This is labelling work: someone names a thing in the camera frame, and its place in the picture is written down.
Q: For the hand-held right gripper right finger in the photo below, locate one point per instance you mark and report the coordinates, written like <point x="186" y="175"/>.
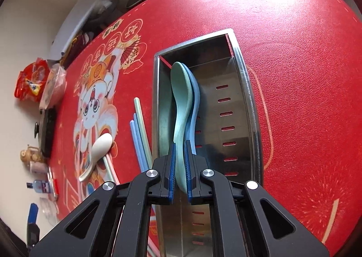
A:
<point x="189" y="172"/>

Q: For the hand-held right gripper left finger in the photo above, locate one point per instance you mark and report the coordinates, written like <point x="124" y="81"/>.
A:
<point x="172" y="172"/>

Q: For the stainless steel utensil holder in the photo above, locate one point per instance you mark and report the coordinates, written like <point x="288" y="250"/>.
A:
<point x="226" y="132"/>

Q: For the pink chopstick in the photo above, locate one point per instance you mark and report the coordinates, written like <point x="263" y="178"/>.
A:
<point x="111" y="169"/>

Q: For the cream plastic spoon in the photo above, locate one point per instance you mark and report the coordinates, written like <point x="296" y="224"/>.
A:
<point x="102" y="145"/>

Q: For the light green plastic spoon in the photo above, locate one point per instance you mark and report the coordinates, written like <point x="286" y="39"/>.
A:
<point x="181" y="90"/>

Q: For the light blue chopstick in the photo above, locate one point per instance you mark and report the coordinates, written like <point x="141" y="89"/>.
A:
<point x="140" y="138"/>
<point x="136" y="144"/>

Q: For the light green chopstick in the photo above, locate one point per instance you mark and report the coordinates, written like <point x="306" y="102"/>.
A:
<point x="142" y="127"/>

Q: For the light blue plastic spoon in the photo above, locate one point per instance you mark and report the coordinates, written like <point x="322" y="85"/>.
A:
<point x="196" y="95"/>

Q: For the red slim tool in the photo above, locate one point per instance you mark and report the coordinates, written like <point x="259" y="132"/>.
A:
<point x="53" y="183"/>

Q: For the clear plastic wrap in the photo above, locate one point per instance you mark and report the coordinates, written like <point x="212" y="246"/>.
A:
<point x="49" y="209"/>

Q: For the black lidded pan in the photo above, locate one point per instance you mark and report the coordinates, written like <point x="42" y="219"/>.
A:
<point x="48" y="132"/>

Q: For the clear plastic water bottle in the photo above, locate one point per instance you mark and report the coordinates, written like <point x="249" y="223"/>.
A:
<point x="39" y="185"/>

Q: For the white small cup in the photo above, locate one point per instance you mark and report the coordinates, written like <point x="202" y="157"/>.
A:
<point x="38" y="167"/>

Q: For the brown figurine mug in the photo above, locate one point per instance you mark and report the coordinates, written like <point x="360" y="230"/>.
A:
<point x="29" y="155"/>

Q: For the plastic-wrapped steel bowl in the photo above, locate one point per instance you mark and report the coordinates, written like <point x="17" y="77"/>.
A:
<point x="53" y="84"/>

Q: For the blue black device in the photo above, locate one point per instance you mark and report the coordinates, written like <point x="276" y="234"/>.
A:
<point x="33" y="223"/>

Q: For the red printed table mat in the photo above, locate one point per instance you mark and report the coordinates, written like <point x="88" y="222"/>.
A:
<point x="297" y="62"/>

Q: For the dark red packets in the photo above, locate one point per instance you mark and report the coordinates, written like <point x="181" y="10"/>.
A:
<point x="77" y="47"/>

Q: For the red snack bag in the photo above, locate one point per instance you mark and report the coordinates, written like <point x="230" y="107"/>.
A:
<point x="31" y="78"/>

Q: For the clear plastic bag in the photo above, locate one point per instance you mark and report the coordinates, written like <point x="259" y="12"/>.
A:
<point x="106" y="5"/>

